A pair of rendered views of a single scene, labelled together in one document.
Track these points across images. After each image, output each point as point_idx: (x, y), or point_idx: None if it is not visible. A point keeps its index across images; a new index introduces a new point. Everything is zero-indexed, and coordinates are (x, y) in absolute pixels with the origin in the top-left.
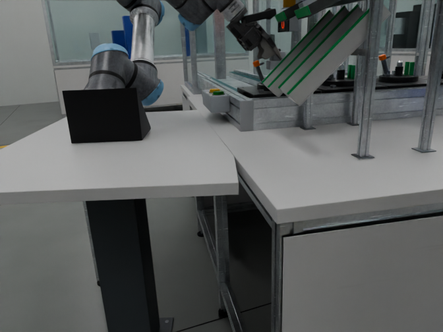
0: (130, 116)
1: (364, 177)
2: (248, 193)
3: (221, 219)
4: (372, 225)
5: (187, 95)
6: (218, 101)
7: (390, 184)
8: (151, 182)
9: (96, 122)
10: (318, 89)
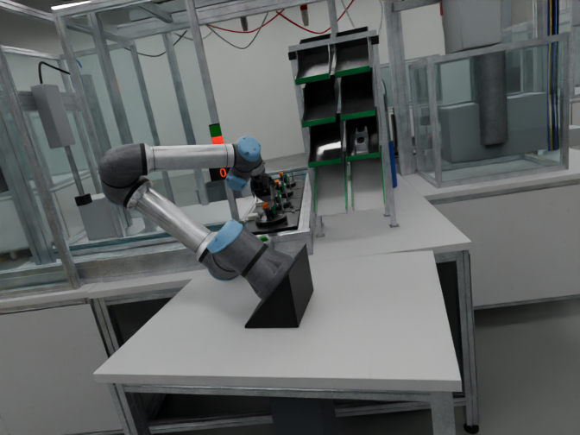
0: (308, 271)
1: (428, 226)
2: None
3: None
4: None
5: (53, 298)
6: (271, 243)
7: (438, 223)
8: (431, 272)
9: (301, 291)
10: (289, 211)
